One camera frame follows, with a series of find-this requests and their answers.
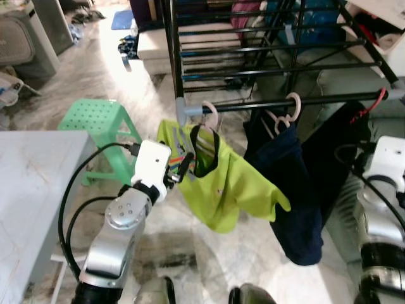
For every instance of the light blue plastic table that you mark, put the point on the light blue plastic table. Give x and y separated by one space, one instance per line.
31 190

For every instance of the blue floor mat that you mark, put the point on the blue floor mat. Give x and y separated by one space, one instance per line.
122 19

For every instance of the grey robot left foot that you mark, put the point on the grey robot left foot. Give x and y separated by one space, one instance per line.
155 292

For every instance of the grey robot foot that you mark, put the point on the grey robot foot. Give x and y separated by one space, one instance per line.
155 292
253 296

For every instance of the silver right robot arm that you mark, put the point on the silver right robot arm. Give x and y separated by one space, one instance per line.
376 221

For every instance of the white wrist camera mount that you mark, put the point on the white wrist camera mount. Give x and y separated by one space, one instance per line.
150 163
387 158

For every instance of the black metal drying rack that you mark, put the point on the black metal drying rack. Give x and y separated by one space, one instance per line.
323 100

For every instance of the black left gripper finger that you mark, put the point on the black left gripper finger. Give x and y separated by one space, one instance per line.
188 166

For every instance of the black garment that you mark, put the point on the black garment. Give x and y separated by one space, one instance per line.
335 152

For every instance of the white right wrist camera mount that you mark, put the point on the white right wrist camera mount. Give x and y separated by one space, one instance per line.
387 158

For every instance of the navy blue garment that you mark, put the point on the navy blue garment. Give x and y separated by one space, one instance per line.
291 190

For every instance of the white low bench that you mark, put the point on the white low bench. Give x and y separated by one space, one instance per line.
152 47

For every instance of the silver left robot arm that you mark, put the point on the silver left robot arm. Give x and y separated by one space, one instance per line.
120 212

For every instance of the grey tower appliance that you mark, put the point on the grey tower appliance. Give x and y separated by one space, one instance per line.
54 22

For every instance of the grey air purifier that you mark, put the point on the grey air purifier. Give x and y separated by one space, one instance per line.
25 44

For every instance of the grey green leather sofa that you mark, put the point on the grey green leather sofa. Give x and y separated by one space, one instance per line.
389 117

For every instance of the pale pink plastic hanger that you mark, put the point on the pale pink plastic hanger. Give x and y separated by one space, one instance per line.
299 104
217 117

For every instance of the lime green shirt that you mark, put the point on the lime green shirt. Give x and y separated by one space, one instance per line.
234 183

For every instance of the grey robot right foot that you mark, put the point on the grey robot right foot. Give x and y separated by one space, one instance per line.
253 296

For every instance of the blue bag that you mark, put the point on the blue bag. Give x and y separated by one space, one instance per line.
316 28

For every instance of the green plastic stool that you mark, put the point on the green plastic stool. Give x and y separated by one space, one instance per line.
95 117

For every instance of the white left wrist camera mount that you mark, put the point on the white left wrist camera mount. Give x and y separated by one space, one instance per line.
150 163

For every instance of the white storage box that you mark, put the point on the white storage box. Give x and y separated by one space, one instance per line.
380 9

